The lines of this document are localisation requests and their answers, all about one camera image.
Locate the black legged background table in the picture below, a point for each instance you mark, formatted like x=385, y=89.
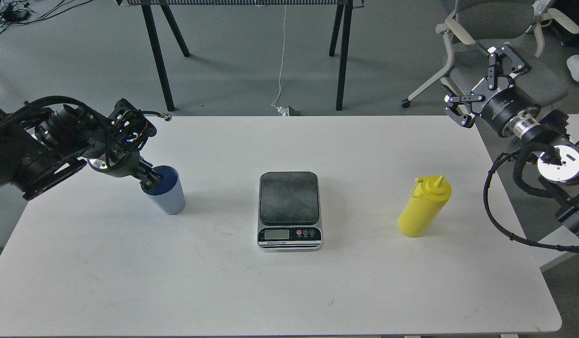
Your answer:
x=261, y=29

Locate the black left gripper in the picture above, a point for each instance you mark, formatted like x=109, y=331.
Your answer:
x=126, y=133

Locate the grey office chair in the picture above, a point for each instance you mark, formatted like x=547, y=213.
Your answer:
x=475, y=25

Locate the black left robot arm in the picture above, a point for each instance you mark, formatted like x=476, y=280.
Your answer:
x=52, y=138

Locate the yellow squeeze bottle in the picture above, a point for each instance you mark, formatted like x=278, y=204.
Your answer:
x=429, y=195

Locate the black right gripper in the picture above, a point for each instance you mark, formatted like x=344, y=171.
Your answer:
x=496, y=99

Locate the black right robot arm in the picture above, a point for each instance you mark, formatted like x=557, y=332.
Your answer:
x=546, y=160

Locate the black digital kitchen scale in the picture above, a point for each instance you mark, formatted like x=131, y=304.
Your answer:
x=289, y=212

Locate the blue plastic cup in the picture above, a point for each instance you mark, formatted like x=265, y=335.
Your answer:
x=168, y=194

